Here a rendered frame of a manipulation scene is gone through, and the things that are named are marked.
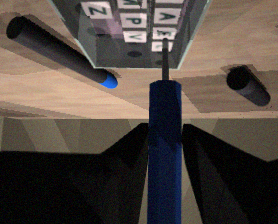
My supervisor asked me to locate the blue stylus with grey tip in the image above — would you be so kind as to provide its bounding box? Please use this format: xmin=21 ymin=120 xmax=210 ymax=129
xmin=147 ymin=48 xmax=182 ymax=224

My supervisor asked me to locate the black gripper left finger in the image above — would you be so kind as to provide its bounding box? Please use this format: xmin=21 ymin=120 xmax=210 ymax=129
xmin=0 ymin=123 xmax=149 ymax=224

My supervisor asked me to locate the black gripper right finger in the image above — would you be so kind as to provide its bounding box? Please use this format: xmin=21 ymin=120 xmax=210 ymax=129
xmin=182 ymin=124 xmax=278 ymax=224

